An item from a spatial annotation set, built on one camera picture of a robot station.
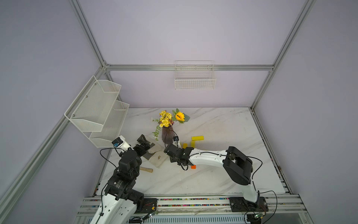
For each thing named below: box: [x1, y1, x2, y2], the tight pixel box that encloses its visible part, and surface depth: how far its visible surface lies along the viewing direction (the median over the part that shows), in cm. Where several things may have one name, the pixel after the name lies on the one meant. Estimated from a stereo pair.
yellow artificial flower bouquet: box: [151, 108, 191, 141], surface depth 82 cm
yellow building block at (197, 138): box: [191, 135, 205, 141], surface depth 103 cm
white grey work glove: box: [142, 142, 169, 169], surface depth 93 cm
